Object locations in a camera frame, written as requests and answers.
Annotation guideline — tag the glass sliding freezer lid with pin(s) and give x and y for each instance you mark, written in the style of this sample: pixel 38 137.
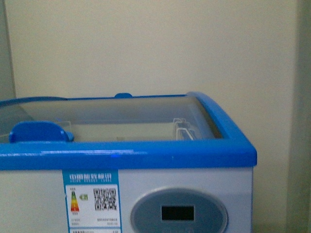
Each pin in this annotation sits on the glass sliding freezer lid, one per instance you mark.
pixel 120 118

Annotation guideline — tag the white wire freezer basket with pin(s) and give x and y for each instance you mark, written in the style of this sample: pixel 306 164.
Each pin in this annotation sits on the white wire freezer basket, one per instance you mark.
pixel 182 130

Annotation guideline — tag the white chest freezer, blue rim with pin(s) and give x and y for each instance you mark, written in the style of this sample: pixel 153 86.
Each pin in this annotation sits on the white chest freezer, blue rim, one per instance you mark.
pixel 199 186

